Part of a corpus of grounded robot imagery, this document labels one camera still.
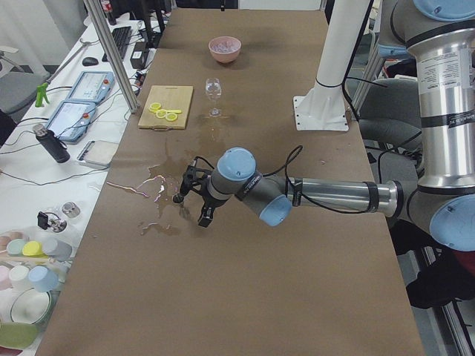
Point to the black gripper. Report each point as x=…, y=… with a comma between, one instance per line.
x=208, y=206

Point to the grey plastic cup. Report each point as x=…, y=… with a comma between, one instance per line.
x=57, y=249

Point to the pink bowl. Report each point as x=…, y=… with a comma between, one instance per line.
x=224, y=49

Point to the black keyboard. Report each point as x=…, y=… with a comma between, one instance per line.
x=122, y=36

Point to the small steel cup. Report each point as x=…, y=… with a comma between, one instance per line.
x=71, y=209

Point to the aluminium frame post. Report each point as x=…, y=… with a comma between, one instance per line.
x=108, y=45

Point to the white tray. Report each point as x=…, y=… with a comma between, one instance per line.
x=97, y=154

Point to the lemon slice near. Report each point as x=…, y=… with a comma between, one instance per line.
x=170, y=117

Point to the lemon slice middle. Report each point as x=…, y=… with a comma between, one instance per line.
x=161, y=113

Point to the light blue cup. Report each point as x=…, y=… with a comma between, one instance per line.
x=43, y=279

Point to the yellow plastic cup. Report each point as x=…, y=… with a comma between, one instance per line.
x=33, y=249

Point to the lemon slice far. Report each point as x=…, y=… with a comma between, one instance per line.
x=154, y=107

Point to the teach pendant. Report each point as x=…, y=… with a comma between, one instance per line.
x=71, y=119
x=91, y=86

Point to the bamboo cutting board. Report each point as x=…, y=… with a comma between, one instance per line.
x=170, y=97

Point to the green clamp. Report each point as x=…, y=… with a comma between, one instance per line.
x=41, y=95

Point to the wine glass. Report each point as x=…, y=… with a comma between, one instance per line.
x=213, y=89

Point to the black water bottle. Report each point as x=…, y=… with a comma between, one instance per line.
x=54, y=146

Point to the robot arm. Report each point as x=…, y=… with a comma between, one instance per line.
x=440, y=37

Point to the steel jigger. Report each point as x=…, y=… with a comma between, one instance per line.
x=178, y=198

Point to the white plate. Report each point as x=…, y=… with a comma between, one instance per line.
x=32, y=307

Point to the lower teach pendant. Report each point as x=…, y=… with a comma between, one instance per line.
x=71, y=119

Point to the black computer mouse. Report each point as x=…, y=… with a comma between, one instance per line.
x=90, y=61

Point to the lemon slice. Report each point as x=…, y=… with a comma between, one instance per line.
x=154, y=107
x=161, y=113
x=170, y=117

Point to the upper teach pendant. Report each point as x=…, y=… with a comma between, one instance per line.
x=91, y=86

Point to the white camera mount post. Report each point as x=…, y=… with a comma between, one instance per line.
x=323, y=107

